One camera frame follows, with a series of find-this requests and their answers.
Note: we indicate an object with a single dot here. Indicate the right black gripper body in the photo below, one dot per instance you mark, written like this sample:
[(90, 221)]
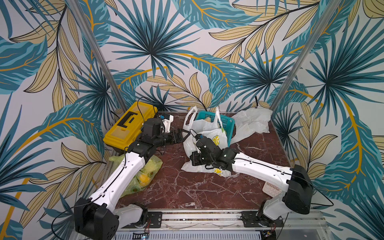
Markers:
[(200, 143)]

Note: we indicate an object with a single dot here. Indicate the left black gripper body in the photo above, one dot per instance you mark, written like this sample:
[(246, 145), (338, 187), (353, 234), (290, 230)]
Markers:
[(169, 138)]

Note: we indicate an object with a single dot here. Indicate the white lemon print bag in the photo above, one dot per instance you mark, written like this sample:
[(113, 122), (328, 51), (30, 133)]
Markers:
[(206, 138)]

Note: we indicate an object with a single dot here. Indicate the green plastic bag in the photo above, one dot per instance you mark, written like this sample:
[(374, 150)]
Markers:
[(129, 167)]

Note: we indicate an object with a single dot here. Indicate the yellow pear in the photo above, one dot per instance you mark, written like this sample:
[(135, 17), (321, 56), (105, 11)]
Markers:
[(144, 180)]

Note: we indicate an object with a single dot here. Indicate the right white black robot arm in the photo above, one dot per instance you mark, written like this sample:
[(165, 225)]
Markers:
[(295, 184)]

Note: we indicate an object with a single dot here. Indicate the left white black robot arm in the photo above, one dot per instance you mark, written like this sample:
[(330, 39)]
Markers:
[(97, 217)]

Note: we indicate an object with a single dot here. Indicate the teal plastic basket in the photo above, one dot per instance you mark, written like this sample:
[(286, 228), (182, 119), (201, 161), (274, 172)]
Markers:
[(226, 123)]

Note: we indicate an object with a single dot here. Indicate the yellow black toolbox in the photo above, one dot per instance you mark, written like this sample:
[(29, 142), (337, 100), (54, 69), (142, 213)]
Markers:
[(128, 127)]

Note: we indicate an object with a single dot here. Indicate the plain white plastic bag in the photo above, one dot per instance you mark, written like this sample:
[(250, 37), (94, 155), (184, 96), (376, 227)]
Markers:
[(250, 121)]

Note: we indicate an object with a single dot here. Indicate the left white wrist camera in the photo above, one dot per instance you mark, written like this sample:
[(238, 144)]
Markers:
[(167, 119)]

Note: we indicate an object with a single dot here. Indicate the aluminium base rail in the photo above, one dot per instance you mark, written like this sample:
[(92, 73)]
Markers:
[(209, 224)]

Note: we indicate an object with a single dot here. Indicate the left metal frame pole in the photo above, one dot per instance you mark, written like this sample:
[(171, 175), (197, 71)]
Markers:
[(90, 37)]

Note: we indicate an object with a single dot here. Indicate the metal frame pole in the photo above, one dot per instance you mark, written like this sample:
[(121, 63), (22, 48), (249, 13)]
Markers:
[(90, 37), (319, 28)]

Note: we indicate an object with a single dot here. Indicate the right metal frame pole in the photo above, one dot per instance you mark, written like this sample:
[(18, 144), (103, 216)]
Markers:
[(319, 28)]

